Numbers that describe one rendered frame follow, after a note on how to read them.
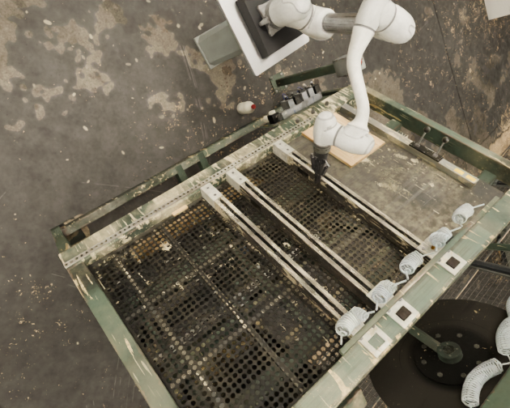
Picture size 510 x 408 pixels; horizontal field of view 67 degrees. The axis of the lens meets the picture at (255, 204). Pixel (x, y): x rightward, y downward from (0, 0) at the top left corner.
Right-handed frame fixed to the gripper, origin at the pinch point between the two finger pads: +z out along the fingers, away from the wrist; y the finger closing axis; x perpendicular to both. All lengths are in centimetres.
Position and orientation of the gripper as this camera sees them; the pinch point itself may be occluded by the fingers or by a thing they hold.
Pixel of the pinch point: (317, 177)
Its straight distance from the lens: 210.3
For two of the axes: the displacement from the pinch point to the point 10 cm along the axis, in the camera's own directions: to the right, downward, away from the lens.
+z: 0.3, 6.4, 7.6
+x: 7.6, -5.1, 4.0
